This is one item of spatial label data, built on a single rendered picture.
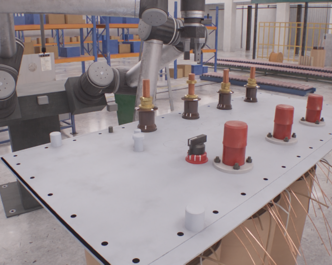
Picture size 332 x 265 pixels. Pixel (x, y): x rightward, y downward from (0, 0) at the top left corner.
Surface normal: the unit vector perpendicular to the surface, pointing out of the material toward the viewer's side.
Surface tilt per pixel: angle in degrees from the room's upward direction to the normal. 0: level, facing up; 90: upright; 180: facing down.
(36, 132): 90
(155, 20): 145
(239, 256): 90
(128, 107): 94
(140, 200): 0
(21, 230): 0
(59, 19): 90
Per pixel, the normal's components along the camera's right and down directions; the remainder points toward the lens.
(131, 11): 0.03, 0.77
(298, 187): 0.32, 0.30
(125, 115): -0.48, 0.34
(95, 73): 0.49, -0.25
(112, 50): 0.66, 0.23
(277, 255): 0.03, 0.31
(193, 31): -0.88, 0.15
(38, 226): 0.00, -0.95
